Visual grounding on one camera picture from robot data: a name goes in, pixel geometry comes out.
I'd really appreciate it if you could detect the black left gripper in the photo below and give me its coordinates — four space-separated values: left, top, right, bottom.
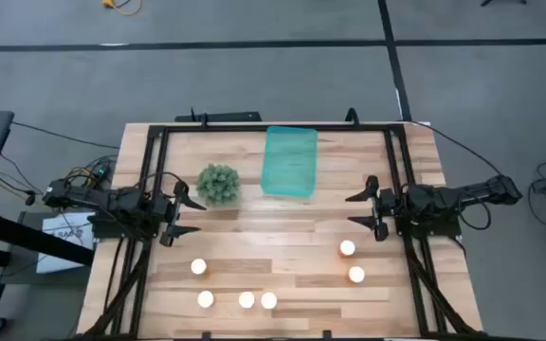
152 181 208 248

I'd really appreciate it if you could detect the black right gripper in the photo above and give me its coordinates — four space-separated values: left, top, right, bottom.
344 174 400 243

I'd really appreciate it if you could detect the teal translucent plastic basket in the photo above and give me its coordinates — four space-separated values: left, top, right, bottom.
260 125 319 199

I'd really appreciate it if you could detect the green artificial plant in pot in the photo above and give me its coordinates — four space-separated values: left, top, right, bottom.
195 163 241 207

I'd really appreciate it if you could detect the black flat bar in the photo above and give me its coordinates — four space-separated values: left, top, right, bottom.
174 111 263 123

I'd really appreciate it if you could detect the white printed paper sheet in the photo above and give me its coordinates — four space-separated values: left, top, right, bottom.
35 211 97 275

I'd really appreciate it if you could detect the tangled cable bundle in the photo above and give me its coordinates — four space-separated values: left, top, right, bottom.
62 154 118 191

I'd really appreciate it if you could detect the long black power cable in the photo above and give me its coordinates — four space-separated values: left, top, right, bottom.
409 120 505 177

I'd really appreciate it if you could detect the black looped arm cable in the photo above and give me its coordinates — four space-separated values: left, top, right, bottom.
456 190 493 232

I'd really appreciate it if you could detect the black aluminium table frame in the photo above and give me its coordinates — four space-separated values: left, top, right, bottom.
81 121 485 341

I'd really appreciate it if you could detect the thin black floor cable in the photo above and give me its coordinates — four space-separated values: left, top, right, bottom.
10 120 120 151

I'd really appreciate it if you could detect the yellow cable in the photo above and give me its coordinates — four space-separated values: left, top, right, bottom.
101 0 142 17

